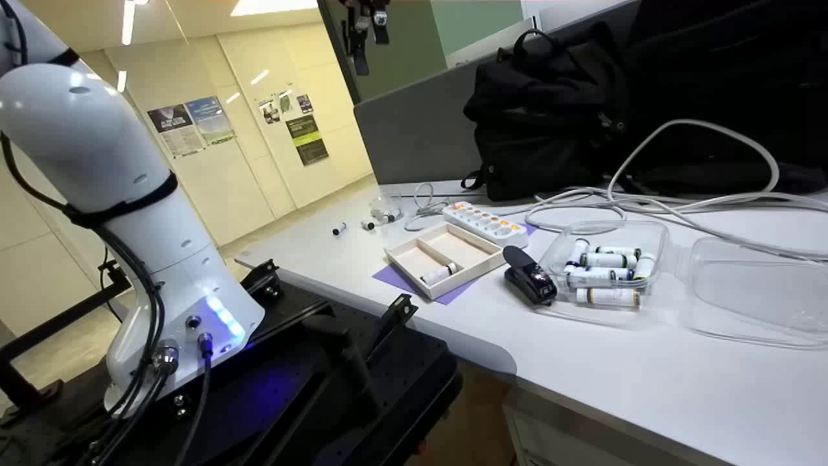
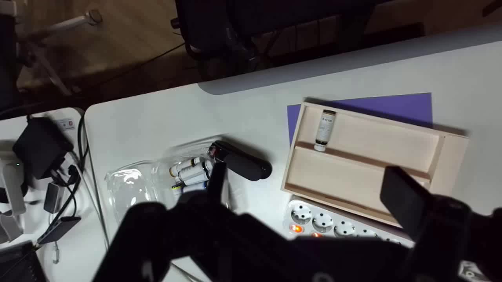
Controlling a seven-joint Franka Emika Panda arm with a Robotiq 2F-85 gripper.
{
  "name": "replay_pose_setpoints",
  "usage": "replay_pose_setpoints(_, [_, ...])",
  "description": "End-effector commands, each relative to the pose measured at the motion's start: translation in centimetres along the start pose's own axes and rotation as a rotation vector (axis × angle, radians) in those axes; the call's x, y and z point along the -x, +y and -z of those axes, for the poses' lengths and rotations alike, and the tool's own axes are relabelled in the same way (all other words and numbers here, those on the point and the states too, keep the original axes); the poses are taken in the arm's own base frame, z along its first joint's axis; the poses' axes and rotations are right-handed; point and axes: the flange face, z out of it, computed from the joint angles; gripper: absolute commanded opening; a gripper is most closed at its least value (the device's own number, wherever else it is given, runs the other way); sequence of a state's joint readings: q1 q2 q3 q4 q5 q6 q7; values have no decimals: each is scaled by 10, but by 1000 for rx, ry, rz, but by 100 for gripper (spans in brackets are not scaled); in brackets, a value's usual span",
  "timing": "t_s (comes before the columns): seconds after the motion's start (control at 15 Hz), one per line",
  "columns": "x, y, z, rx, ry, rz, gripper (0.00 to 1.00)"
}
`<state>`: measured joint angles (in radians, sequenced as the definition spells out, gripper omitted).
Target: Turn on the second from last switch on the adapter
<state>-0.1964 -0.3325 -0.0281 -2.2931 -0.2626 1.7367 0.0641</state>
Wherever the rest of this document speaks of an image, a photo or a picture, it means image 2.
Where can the black flat device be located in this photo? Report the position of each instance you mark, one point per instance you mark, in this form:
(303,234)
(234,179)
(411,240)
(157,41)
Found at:
(58,229)

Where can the black power adapter brick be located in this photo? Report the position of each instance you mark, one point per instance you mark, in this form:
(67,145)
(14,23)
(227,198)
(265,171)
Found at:
(41,150)

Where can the clear plastic cup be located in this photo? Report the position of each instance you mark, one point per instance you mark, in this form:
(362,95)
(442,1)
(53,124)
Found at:
(135,186)

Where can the purple paper sheet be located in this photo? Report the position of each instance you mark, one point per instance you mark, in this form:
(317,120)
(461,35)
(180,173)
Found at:
(402,107)

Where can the black office chair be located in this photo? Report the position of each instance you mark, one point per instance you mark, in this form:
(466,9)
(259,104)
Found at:
(251,26)

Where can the light wooden tray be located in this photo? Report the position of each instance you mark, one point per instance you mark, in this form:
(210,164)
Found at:
(365,157)

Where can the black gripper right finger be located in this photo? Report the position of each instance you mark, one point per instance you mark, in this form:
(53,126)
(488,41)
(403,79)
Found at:
(417,209)

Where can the white multi-socket power strip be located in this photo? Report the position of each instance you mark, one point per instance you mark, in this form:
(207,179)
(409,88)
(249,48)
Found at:
(323,222)

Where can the small grey box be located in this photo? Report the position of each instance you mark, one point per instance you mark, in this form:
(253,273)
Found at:
(53,197)

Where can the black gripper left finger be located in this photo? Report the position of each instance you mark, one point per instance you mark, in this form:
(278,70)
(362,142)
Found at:
(138,240)

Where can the small bottle with white label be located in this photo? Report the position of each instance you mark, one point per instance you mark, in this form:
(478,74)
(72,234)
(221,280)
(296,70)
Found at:
(323,131)

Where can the black cylinder object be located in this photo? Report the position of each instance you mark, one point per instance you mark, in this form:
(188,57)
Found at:
(243,162)

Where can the white chair base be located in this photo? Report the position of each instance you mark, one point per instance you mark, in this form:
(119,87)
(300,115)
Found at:
(56,37)

